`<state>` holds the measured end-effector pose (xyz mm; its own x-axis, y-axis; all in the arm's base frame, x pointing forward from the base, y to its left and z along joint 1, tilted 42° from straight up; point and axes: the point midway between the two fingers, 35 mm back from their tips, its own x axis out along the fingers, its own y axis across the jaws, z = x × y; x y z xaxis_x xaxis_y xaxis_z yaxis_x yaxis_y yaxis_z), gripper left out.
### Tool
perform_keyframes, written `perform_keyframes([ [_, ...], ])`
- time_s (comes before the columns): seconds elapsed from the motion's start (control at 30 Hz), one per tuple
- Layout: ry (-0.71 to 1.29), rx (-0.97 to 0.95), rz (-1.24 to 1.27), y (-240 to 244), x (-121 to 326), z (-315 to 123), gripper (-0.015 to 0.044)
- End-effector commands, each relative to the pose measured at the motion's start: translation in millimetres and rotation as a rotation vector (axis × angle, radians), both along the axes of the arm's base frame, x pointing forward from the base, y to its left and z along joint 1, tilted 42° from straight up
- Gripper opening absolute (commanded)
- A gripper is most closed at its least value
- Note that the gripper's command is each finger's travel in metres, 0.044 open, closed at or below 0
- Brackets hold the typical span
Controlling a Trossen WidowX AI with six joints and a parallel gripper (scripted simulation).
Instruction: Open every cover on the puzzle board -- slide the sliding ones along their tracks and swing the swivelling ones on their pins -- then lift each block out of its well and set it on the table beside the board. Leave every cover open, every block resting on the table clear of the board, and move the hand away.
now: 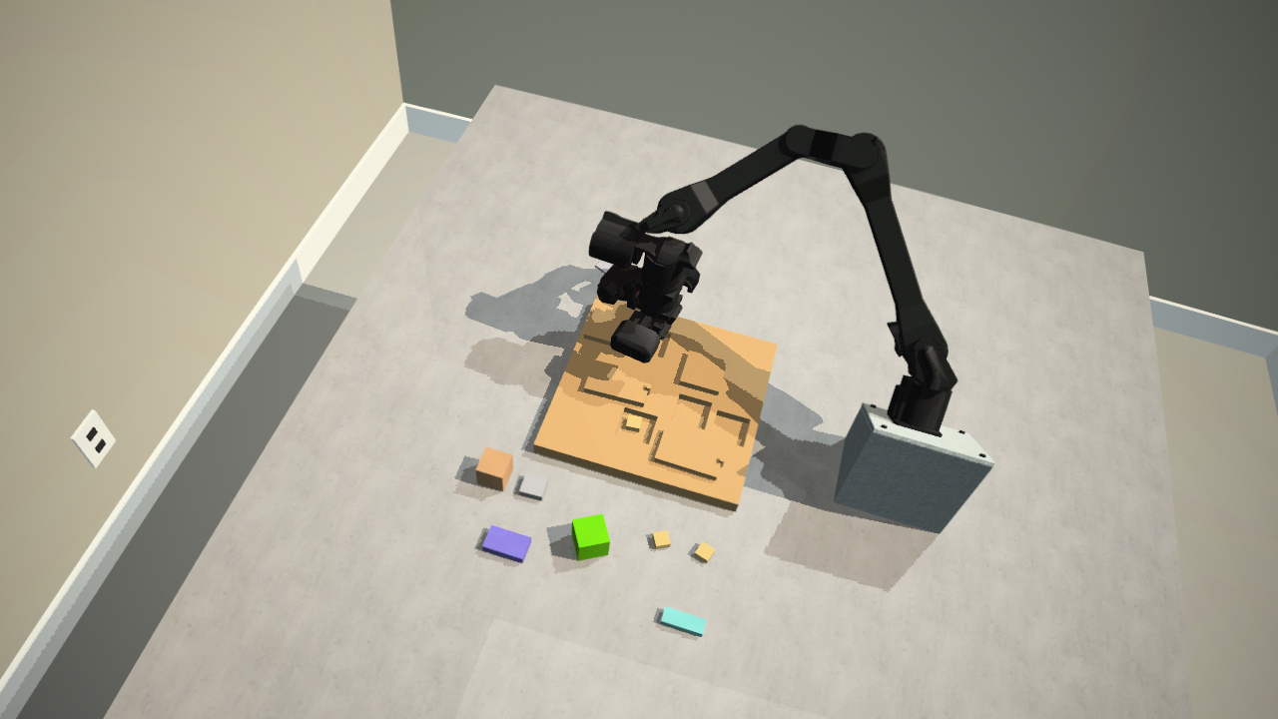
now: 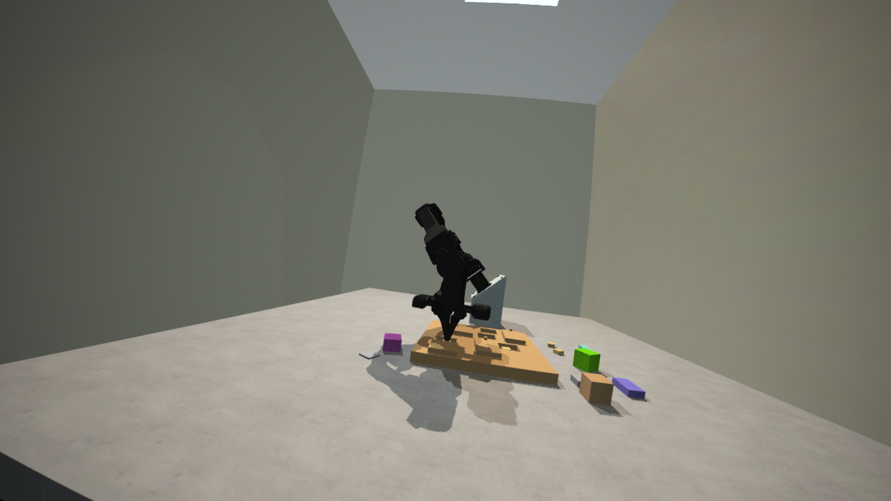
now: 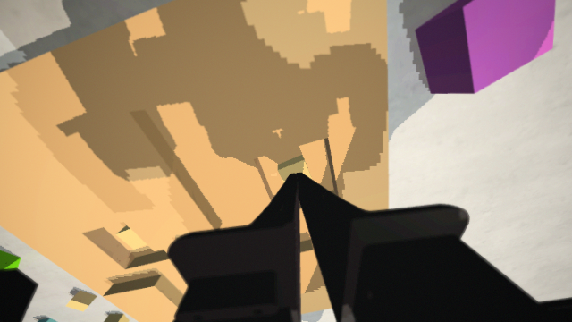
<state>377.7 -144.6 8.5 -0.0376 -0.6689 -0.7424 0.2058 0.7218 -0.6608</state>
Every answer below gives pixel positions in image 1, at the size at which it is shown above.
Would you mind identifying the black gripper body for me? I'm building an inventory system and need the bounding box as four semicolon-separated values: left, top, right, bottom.
610;268;700;363

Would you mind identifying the orange puzzle board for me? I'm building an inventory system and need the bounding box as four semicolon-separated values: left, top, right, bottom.
533;295;778;511

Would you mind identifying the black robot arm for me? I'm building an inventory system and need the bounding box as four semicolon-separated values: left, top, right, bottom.
588;125;959;437

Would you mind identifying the teal rectangular block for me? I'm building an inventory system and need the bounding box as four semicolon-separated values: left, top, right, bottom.
661;607;705;637

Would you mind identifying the purple rectangular block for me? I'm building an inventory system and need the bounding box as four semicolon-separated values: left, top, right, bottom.
482;525;530;563

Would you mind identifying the brown cube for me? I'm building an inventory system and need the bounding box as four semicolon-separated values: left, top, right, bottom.
475;447;512;490

